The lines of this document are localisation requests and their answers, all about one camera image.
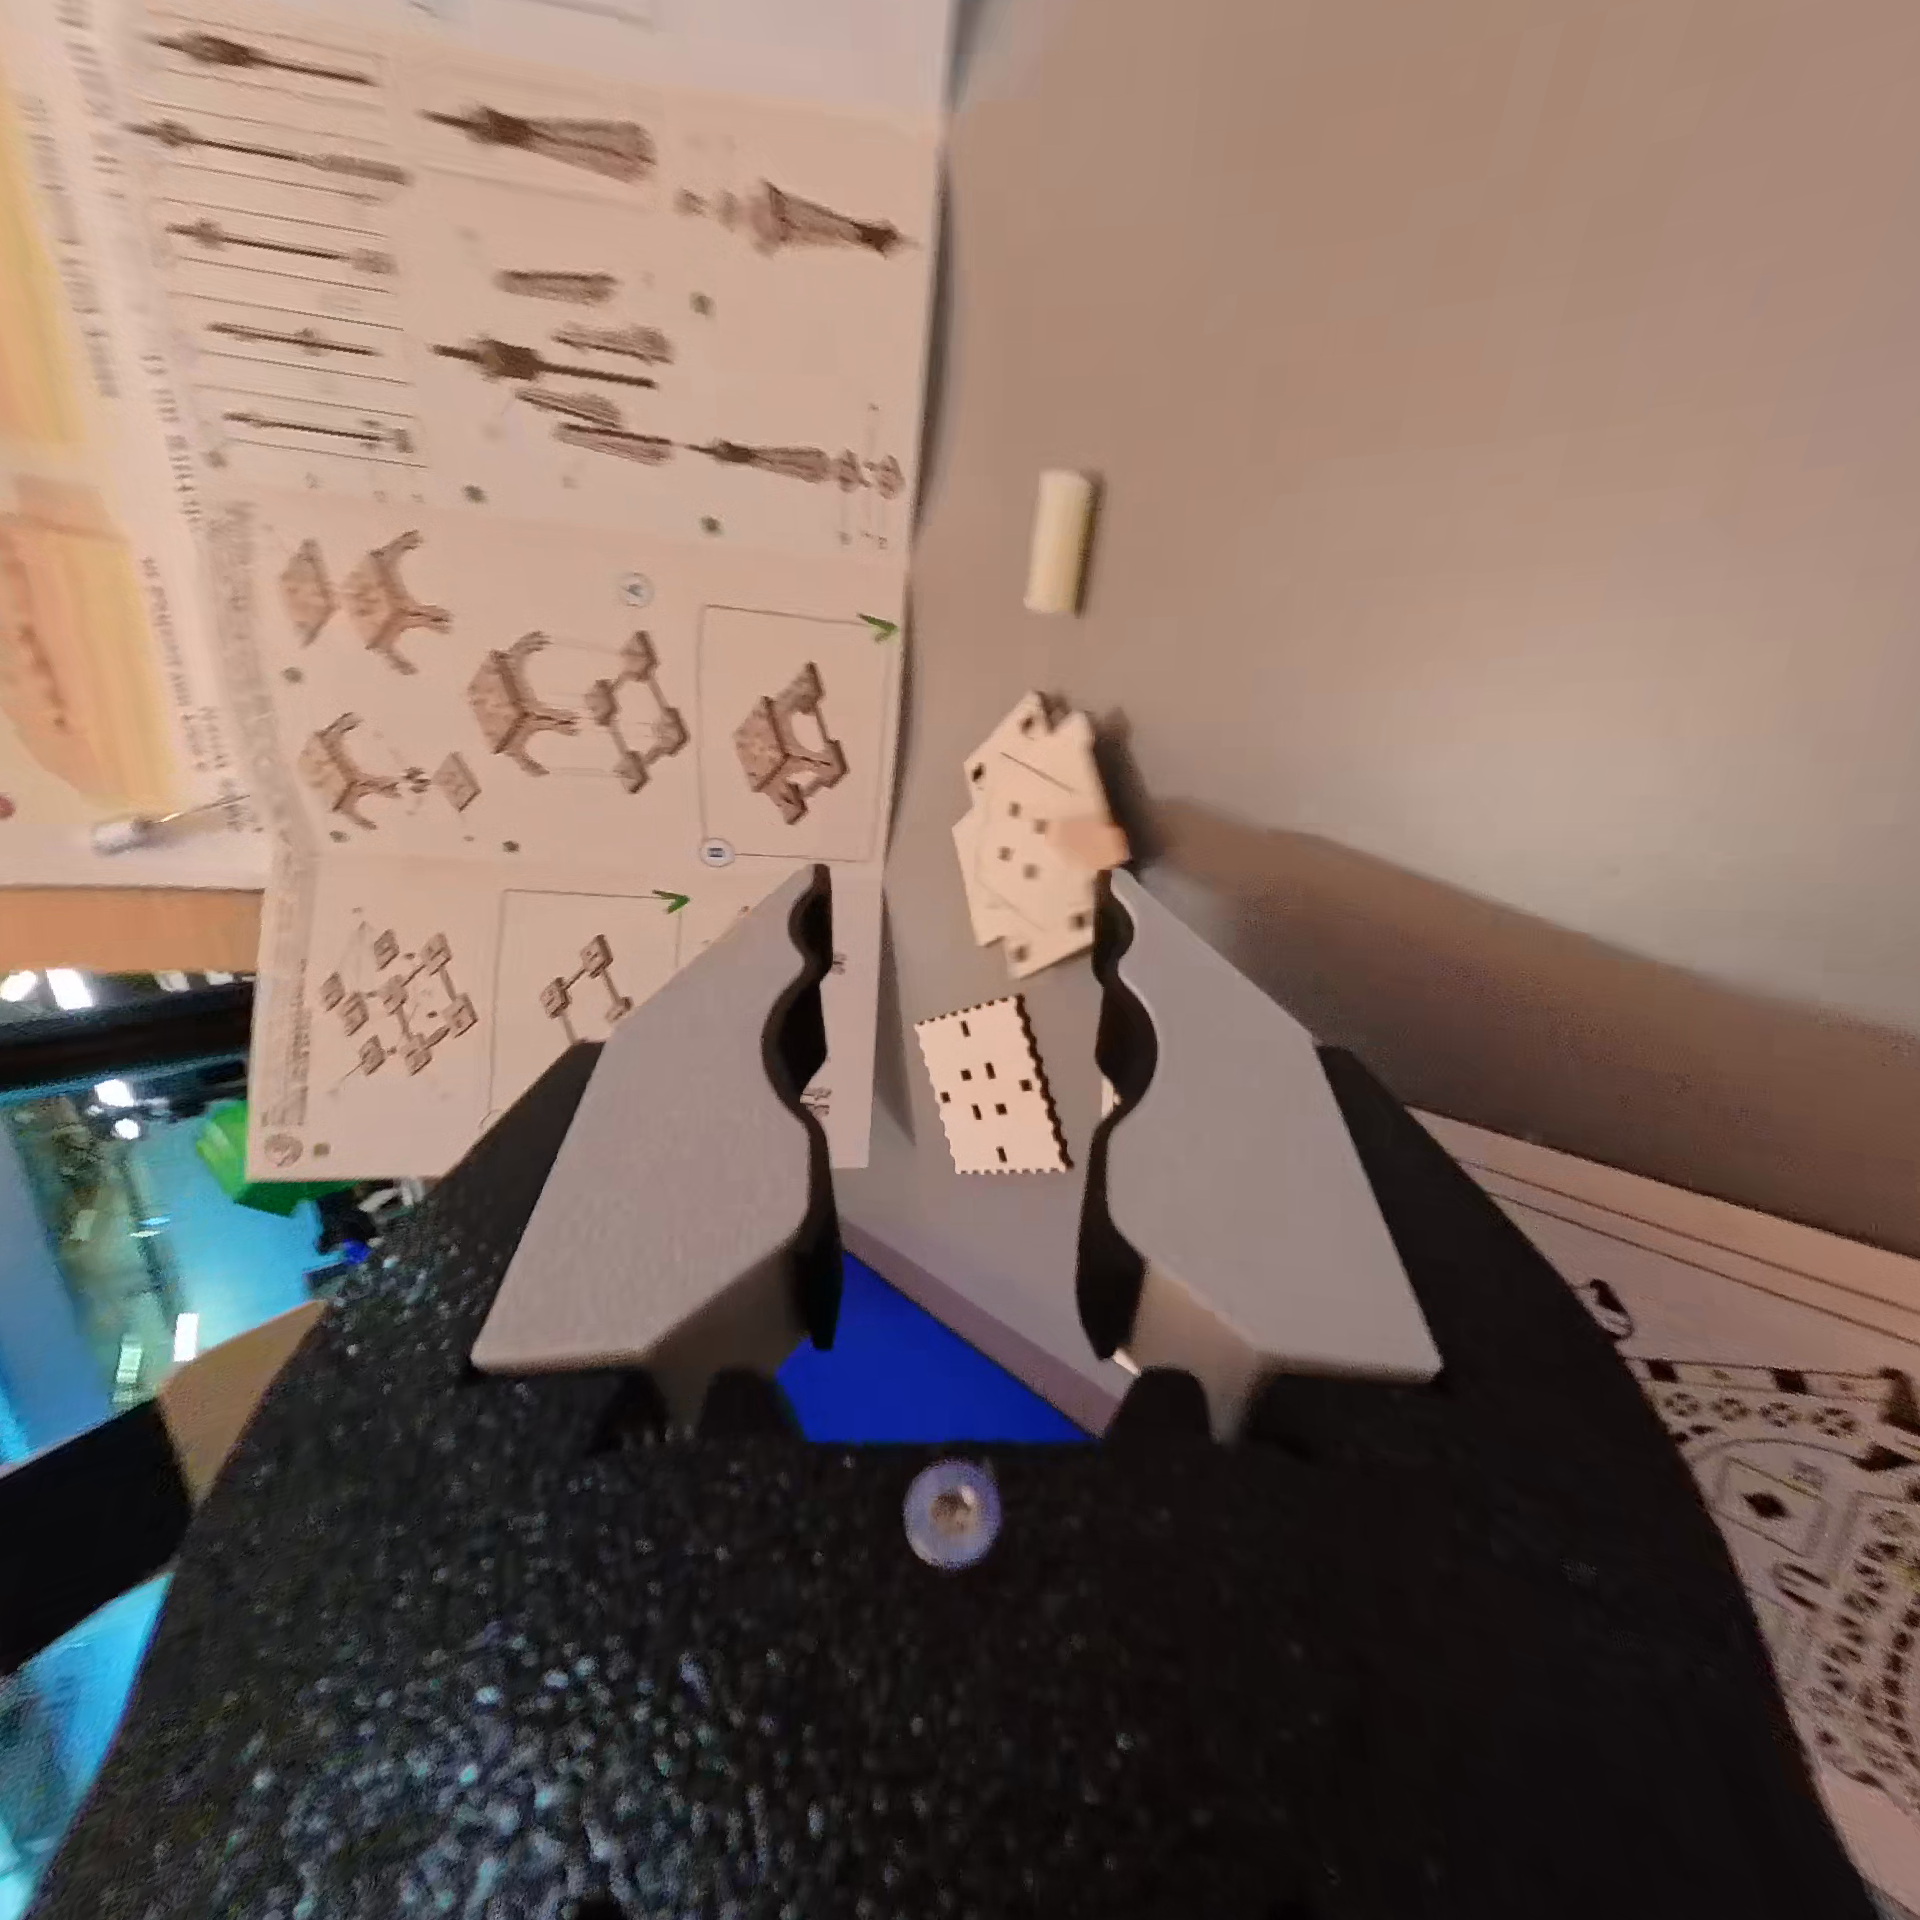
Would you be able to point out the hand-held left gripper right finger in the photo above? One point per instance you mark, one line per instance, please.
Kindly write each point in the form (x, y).
(1275, 1215)

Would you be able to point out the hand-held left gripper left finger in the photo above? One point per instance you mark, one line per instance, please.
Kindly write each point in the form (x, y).
(660, 1200)

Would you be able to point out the cross-shaped wooden piece diamond print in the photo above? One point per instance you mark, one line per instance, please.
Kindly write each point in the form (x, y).
(1035, 839)

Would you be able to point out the grey desk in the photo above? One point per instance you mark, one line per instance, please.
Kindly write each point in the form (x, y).
(1499, 523)

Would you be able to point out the small serrated square wooden piece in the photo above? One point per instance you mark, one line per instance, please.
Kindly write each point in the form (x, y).
(997, 1088)

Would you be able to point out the blue plastic bin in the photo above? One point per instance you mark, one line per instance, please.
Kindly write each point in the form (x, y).
(915, 1382)

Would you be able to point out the wooden puzzle sheet arch parts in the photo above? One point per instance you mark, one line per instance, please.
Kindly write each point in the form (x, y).
(1769, 1471)

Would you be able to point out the black monitor on stand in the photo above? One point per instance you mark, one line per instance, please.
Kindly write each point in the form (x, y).
(89, 1529)

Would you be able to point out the white tower instruction sheet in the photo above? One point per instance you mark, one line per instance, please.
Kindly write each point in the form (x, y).
(598, 523)

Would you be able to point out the cream wax stick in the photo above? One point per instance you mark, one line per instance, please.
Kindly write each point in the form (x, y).
(1060, 539)

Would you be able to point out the colour illustrated instruction sheet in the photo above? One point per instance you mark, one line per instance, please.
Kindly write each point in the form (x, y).
(75, 451)

